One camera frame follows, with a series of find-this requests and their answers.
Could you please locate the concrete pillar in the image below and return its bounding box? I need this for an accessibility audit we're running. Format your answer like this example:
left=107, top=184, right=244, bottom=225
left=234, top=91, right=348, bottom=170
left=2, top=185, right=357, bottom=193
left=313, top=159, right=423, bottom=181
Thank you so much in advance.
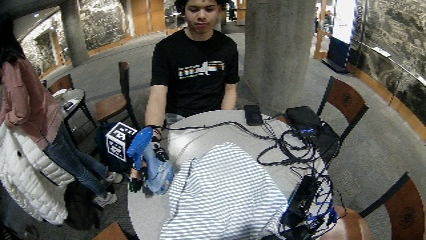
left=59, top=0, right=91, bottom=68
left=243, top=0, right=320, bottom=113

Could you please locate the blue cable bundle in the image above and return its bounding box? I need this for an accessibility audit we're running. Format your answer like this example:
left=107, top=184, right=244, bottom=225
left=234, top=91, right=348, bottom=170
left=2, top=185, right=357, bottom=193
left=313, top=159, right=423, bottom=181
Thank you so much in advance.
left=305, top=166, right=341, bottom=238

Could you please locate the white cube of black markers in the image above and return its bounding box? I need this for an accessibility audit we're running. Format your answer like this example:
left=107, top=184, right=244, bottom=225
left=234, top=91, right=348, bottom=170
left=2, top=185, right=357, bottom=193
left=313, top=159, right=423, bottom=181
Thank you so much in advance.
left=106, top=121, right=139, bottom=163

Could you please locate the black phone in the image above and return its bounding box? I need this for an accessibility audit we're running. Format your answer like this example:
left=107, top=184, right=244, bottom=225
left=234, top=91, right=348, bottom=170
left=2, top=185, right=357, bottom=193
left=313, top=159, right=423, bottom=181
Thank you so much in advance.
left=243, top=104, right=266, bottom=127

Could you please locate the wooden chair with dark frame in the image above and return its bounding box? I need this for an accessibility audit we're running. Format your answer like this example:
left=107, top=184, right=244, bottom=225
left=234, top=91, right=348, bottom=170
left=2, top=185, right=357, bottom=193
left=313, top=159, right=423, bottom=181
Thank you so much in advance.
left=91, top=221, right=131, bottom=240
left=357, top=171, right=426, bottom=240
left=42, top=73, right=77, bottom=96
left=92, top=61, right=142, bottom=131
left=316, top=75, right=371, bottom=141

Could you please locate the white blue striped shirt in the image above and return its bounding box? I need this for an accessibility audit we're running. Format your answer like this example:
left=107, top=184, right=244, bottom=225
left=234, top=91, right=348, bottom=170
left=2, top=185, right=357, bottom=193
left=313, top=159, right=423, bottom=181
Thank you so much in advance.
left=159, top=142, right=291, bottom=240

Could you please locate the the person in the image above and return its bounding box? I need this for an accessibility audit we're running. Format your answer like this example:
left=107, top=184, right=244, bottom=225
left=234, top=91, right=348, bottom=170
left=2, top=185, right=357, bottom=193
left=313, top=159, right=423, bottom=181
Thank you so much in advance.
left=144, top=0, right=242, bottom=129

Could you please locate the black cable bundle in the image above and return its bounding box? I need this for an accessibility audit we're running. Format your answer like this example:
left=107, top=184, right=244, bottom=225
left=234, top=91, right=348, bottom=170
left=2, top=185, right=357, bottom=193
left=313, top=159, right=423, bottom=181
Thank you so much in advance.
left=160, top=117, right=344, bottom=188

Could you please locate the blue mount on glove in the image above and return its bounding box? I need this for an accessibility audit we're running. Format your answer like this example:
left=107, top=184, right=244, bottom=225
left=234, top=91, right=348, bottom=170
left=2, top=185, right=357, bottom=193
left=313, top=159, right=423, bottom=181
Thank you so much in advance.
left=127, top=126, right=155, bottom=170

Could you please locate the long black device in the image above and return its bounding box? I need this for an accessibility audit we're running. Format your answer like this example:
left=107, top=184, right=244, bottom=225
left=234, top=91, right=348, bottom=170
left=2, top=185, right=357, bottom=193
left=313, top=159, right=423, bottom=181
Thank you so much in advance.
left=280, top=175, right=321, bottom=229

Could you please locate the small round side table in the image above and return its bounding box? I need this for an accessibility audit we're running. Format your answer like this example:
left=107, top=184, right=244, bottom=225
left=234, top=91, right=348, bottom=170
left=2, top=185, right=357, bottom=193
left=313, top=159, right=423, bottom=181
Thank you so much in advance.
left=53, top=87, right=99, bottom=134

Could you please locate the black box device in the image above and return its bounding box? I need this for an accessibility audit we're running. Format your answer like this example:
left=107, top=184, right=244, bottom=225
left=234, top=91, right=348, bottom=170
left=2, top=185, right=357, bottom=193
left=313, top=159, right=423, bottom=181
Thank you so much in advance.
left=284, top=105, right=324, bottom=138

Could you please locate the light blue cloth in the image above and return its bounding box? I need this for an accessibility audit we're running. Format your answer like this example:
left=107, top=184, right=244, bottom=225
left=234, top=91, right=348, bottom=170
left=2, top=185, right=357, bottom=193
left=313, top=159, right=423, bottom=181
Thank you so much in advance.
left=143, top=142, right=176, bottom=196

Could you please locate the white puffer jacket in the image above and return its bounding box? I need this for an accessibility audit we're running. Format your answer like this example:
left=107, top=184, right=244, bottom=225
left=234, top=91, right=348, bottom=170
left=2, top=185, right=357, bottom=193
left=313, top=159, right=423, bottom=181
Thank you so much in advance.
left=0, top=121, right=78, bottom=226

